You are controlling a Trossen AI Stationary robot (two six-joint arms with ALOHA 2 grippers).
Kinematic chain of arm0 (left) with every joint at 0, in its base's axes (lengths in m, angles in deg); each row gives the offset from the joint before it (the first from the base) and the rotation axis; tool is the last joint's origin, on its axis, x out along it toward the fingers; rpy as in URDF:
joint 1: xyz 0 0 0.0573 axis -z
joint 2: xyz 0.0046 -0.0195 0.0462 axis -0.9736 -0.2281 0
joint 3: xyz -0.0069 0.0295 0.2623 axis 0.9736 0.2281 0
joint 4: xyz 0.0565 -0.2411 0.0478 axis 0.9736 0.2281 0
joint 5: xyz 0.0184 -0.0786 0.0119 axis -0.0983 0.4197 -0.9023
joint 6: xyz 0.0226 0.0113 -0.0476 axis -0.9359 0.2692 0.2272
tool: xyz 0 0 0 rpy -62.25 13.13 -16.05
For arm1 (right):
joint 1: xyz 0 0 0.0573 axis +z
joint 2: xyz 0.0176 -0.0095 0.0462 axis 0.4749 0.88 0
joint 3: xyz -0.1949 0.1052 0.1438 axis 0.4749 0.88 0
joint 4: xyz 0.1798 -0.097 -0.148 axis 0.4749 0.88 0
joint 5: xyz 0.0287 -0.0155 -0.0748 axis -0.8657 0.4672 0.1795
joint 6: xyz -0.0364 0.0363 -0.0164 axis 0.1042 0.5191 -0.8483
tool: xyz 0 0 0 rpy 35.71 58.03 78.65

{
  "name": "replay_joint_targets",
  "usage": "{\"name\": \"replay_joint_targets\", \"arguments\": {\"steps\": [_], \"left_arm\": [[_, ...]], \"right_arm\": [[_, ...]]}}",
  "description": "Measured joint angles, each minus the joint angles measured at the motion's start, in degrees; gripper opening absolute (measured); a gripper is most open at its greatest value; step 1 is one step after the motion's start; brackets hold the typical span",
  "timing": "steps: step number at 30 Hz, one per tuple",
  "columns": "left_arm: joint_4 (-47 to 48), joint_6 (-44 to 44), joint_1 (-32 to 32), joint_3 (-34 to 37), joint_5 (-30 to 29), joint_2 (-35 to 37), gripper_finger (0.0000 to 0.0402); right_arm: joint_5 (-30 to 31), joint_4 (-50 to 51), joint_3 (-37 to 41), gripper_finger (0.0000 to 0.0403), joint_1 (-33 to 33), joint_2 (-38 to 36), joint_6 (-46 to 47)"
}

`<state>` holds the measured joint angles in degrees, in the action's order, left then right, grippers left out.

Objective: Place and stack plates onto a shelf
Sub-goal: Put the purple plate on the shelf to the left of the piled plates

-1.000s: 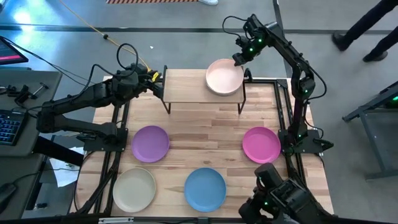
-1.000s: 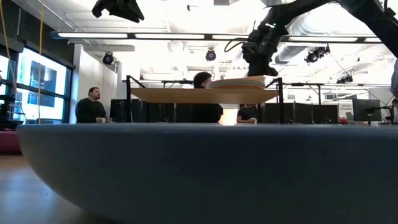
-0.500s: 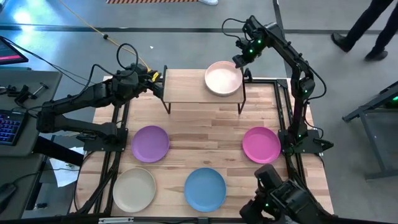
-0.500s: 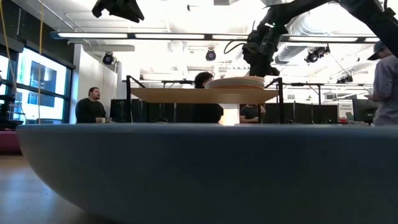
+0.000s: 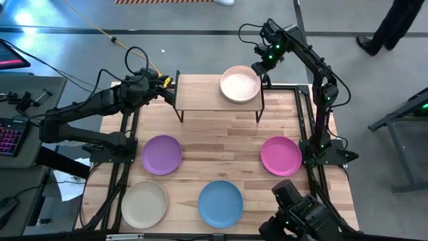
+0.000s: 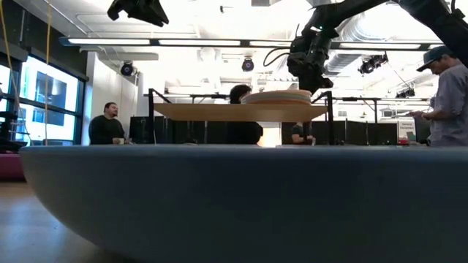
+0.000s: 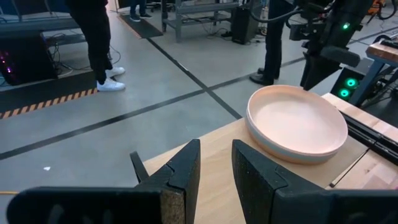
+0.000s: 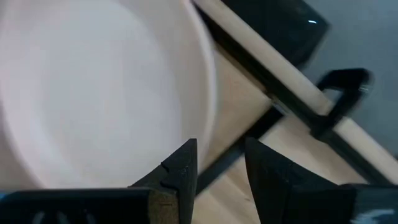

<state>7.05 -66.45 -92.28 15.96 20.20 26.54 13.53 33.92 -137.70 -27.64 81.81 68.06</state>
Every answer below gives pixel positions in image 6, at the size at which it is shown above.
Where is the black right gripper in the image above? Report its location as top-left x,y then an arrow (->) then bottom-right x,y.
287,27 -> 334,95

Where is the peach plate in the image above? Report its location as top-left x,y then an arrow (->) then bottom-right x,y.
240,88 -> 314,99

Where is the magenta plate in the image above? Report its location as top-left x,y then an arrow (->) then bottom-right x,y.
0,153 -> 26,180

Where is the wooden shelf with black legs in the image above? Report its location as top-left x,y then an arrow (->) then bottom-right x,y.
147,88 -> 334,147

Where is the long ceiling light bar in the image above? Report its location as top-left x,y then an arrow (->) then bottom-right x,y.
58,36 -> 445,52

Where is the person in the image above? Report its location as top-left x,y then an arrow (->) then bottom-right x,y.
226,83 -> 264,145
88,102 -> 127,146
408,45 -> 468,148
291,122 -> 316,145

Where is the white sign board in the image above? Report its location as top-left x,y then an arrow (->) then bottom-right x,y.
397,119 -> 417,145

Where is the large glass window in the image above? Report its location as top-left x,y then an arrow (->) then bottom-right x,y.
0,54 -> 87,146

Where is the row of black partitions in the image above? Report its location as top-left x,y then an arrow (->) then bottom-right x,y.
129,115 -> 399,146

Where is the blue plate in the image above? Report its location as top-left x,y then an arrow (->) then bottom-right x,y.
18,144 -> 468,263

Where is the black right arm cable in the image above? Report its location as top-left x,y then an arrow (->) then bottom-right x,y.
262,46 -> 293,69

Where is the yellow cable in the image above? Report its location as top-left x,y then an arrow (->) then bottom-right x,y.
43,0 -> 52,146

